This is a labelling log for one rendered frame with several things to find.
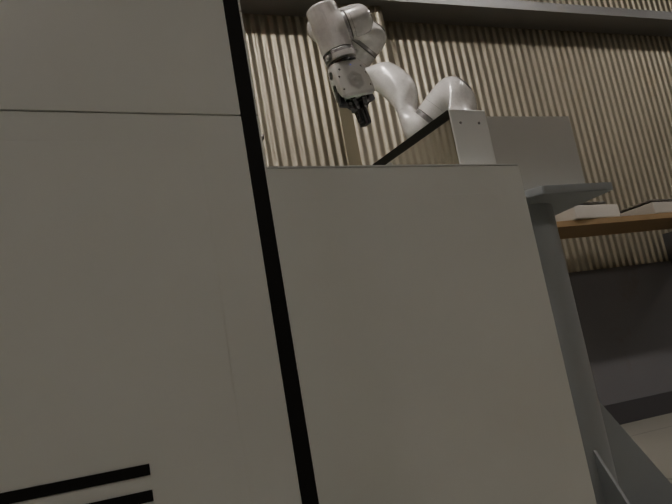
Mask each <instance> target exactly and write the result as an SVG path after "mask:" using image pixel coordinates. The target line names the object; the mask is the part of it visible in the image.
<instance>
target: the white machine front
mask: <svg viewBox="0 0 672 504"><path fill-rule="evenodd" d="M223 5H224V12H225V18H226V24H227V31H228V37H229V43H230V50H231V56H232V62H233V69H234V75H235V82H236V88H237V94H238V101H239V107H240V113H241V114H240V116H241V115H256V116H258V110H257V104H256V99H255V92H254V86H253V79H252V73H251V67H250V61H249V55H248V49H247V43H246V36H245V30H244V24H243V18H242V12H241V6H240V0H223Z"/></svg>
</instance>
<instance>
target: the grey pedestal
mask: <svg viewBox="0 0 672 504"><path fill-rule="evenodd" d="M611 190H613V186H612V182H600V183H582V184H564V185H546V186H539V187H535V188H532V189H528V190H524V192H525V196H526V200H527V205H528V209H529V213H530V218H531V222H532V226H533V231H534V235H535V239H536V244H537V248H538V252H539V257H540V261H541V265H542V270H543V274H544V278H545V283H546V287H547V291H548V295H549V300H550V304H551V308H552V313H553V317H554V321H555V326H556V330H557V334H558V339H559V343H560V347H561V352H562V356H563V360H564V365H565V369H566V373H567V378H568V382H569V386H570V391H571V395H572V399H573V404H574V408H575V412H576V416H577V421H578V425H579V429H580V434H581V438H582V442H583V447H584V451H585V455H586V460H587V464H588V468H589V473H590V477H591V481H592V486H593V490H594V494H595V499H596V503H597V504H672V484H671V483H670V482H669V480H668V479H667V478H666V477H665V476H664V475H663V474H662V472H661V471H660V470H659V469H658V468H657V467H656V466H655V464H654V463H653V462H652V461H651V460H650V459H649V458H648V456H647V455H646V454H645V453H644V452H643V451H642V450H641V448H640V447H639V446H638V445H637V444H636V443H635V442H634V440H633V439H632V438H631V437H630V436H629V435H628V434H627V432H626V431H625V430H624V429H623V428H622V427H621V425H620V424H619V423H618V422H617V421H616V420H615V419H614V417H613V416H612V415H611V414H610V413H609V412H608V411H607V409H606V408H605V407H604V406H603V405H602V404H601V403H600V401H599V400H598V396H597V392H596V387H595V383H594V379H593V375H592V371H591V366H590V362H589V358H588V354H587V350H586V345H585V341H584V337H583V333H582V329H581V324H580V320H579V316H578V312H577V308H576V303H575V299H574V295H573V291H572V287H571V282H570V278H569V274H568V270H567V266H566V261H565V257H564V253H563V249H562V245H561V240H560V236H559V232H558V228H557V224H556V219H555V215H557V214H559V213H562V212H564V211H566V210H568V209H571V208H573V207H575V206H577V205H580V204H582V203H584V202H586V201H589V200H591V199H593V198H595V197H598V196H600V195H602V194H605V193H607V192H609V191H611Z"/></svg>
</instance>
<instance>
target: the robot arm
mask: <svg viewBox="0 0 672 504"><path fill-rule="evenodd" d="M306 15H307V18H308V23H307V32H308V35H309V36H310V38H311V39H312V40H313V41H314V42H316V43H317V44H318V47H319V49H320V52H321V55H322V57H323V60H324V62H325V65H326V67H327V68H328V77H329V81H330V85H331V89H332V92H333V95H334V97H335V100H336V102H337V103H338V104H339V107H340V108H348V109H349V110H351V111H352V113H353V114H355V115H356V118H357V121H358V123H359V125H360V127H361V128H362V127H366V126H368V125H369V124H370V123H371V118H370V115H369V113H368V110H367V108H368V104H369V103H370V102H372V101H373V100H374V99H375V97H374V95H373V94H372V93H373V92H374V91H376V92H378V93H379V94H380V95H382V96H383V97H384V98H385V99H387V100H388V101H389V102H390V103H391V104H392V106H393V107H394V108H395V110H396V112H397V114H398V117H399V121H400V124H401V128H402V131H403V133H404V136H405V138H406V139H408V138H410V137H411V136H412V135H414V134H415V133H416V132H418V131H419V130H421V129H422V128H423V127H425V126H426V125H427V124H429V123H430V122H432V121H433V120H434V119H436V118H437V117H438V116H440V115H441V114H443V113H444V112H445V111H447V110H448V109H458V110H477V103H476V98H475V94H474V92H473V90H472V89H471V87H470V86H469V85H468V84H467V83H466V82H465V81H464V80H463V79H461V78H459V77H455V76H449V77H445V78H443V79H442V80H440V81H439V82H438V83H437V84H436V85H435V86H434V88H433V89H432V90H431V91H430V93H429V94H428V95H427V97H426V98H425V99H424V101H423V102H422V103H421V105H420V106H419V107H418V89H417V86H416V83H415V81H414V80H413V78H412V77H411V76H410V75H409V74H408V73H407V72H405V71H404V70H403V69H401V68H400V67H399V66H397V65H396V64H394V63H391V62H380V63H377V64H375V65H372V66H370V65H371V64H372V63H373V61H374V60H375V58H376V57H377V56H378V54H379V53H380V52H381V50H382V49H383V47H384V45H385V42H386V32H385V29H384V28H383V27H382V26H381V25H380V24H378V23H376V22H374V21H373V18H372V15H371V13H370V10H369V9H368V8H367V7H366V6H365V5H363V4H359V3H357V4H351V5H347V6H344V7H341V8H338V6H337V3H336V2H335V1H333V0H324V1H321V2H318V3H316V4H314V5H313V6H312V7H310V8H309V9H308V11H307V13H306Z"/></svg>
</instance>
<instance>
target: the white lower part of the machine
mask: <svg viewBox="0 0 672 504"><path fill-rule="evenodd" d="M292 336H294V332H293V326H292V320H291V313H290V307H289V301H288V295H287V289H286V283H285V276H284V270H283V264H282V258H281V252H280V246H279V240H278V233H277V227H276V221H275V215H274V209H273V203H272V196H271V190H270V184H269V178H268V172H267V166H266V159H265V153H264V147H263V141H262V135H261V129H260V123H259V116H256V115H241V116H209V115H164V114H118V113H72V112H26V111H0V504H321V498H320V492H319V486H318V480H317V473H316V467H315V461H314V455H313V449H312V443H311V437H310V430H309V424H308V418H307V412H306V406H305V400H304V393H303V387H302V381H301V375H300V369H299V363H298V356H297V350H296V344H295V338H294V337H293V338H292Z"/></svg>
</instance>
